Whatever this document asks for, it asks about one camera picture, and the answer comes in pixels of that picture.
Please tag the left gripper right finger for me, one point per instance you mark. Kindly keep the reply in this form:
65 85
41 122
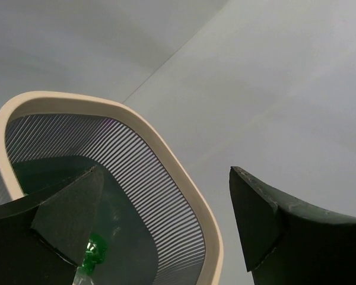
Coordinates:
286 240

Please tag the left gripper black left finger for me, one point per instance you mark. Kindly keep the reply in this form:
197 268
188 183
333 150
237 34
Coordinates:
43 236

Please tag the grey mesh waste bin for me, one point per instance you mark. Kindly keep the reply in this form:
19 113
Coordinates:
158 227

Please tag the green plastic bottle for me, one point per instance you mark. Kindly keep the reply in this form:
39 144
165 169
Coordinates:
95 254

